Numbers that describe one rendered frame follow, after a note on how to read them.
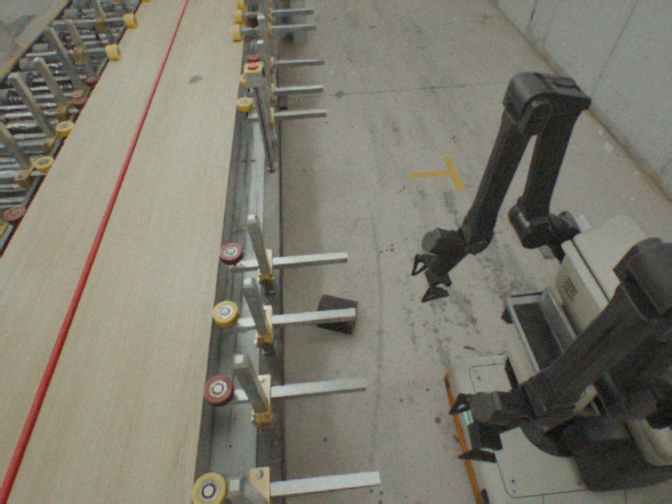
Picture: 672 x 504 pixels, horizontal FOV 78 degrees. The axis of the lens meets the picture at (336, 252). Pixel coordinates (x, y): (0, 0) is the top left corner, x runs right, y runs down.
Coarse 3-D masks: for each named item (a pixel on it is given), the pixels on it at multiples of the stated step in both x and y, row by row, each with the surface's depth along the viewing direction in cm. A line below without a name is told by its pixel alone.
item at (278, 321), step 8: (312, 312) 138; (320, 312) 138; (328, 312) 138; (336, 312) 138; (344, 312) 138; (352, 312) 138; (240, 320) 137; (248, 320) 137; (272, 320) 137; (280, 320) 137; (288, 320) 136; (296, 320) 136; (304, 320) 136; (312, 320) 137; (320, 320) 137; (328, 320) 138; (336, 320) 138; (344, 320) 139; (224, 328) 135; (232, 328) 135; (240, 328) 136; (248, 328) 137
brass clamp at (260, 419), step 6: (270, 378) 122; (264, 384) 120; (270, 384) 121; (264, 390) 119; (270, 390) 119; (270, 396) 118; (270, 402) 117; (252, 408) 116; (270, 408) 116; (252, 414) 115; (258, 414) 115; (264, 414) 115; (270, 414) 116; (252, 420) 116; (258, 420) 114; (264, 420) 114; (270, 420) 115; (258, 426) 116; (264, 426) 117
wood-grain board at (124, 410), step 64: (192, 0) 304; (128, 64) 241; (192, 64) 239; (128, 128) 199; (192, 128) 197; (64, 192) 170; (128, 192) 169; (192, 192) 168; (64, 256) 148; (128, 256) 147; (192, 256) 146; (0, 320) 131; (128, 320) 130; (192, 320) 129; (0, 384) 118; (64, 384) 117; (128, 384) 117; (192, 384) 116; (0, 448) 107; (64, 448) 106; (128, 448) 106; (192, 448) 105
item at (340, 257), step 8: (296, 256) 154; (304, 256) 154; (312, 256) 154; (320, 256) 154; (328, 256) 154; (336, 256) 154; (344, 256) 153; (240, 264) 152; (248, 264) 152; (256, 264) 152; (280, 264) 152; (288, 264) 153; (296, 264) 153; (304, 264) 154; (312, 264) 154; (320, 264) 155; (232, 272) 153; (240, 272) 153
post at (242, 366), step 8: (240, 360) 93; (248, 360) 95; (232, 368) 93; (240, 368) 93; (248, 368) 94; (240, 376) 97; (248, 376) 97; (256, 376) 103; (240, 384) 100; (248, 384) 100; (256, 384) 102; (248, 392) 104; (256, 392) 105; (264, 392) 113; (256, 400) 109; (264, 400) 112; (256, 408) 113; (264, 408) 114; (272, 424) 124
